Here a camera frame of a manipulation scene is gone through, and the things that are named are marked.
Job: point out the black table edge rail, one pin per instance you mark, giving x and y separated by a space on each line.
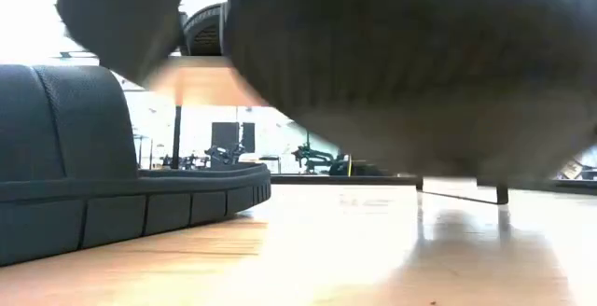
326 180

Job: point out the background black robot arm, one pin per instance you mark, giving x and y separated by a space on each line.
310 154
224 154

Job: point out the wooden shelf black metal frame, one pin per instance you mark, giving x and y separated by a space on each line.
200 82

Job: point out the black partition panel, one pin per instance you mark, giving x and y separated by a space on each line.
224 135

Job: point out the black foam slide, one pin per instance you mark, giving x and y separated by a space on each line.
396 63
203 31
70 133

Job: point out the black stool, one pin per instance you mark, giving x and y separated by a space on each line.
270 157

